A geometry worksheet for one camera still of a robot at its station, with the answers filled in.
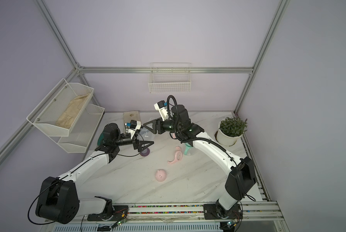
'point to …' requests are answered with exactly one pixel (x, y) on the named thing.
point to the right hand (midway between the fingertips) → (149, 126)
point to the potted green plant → (230, 129)
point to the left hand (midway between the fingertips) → (151, 136)
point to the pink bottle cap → (161, 175)
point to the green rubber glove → (100, 139)
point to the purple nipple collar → (145, 152)
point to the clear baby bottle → (145, 135)
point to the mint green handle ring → (188, 145)
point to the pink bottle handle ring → (172, 135)
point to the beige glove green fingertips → (129, 116)
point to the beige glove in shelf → (67, 119)
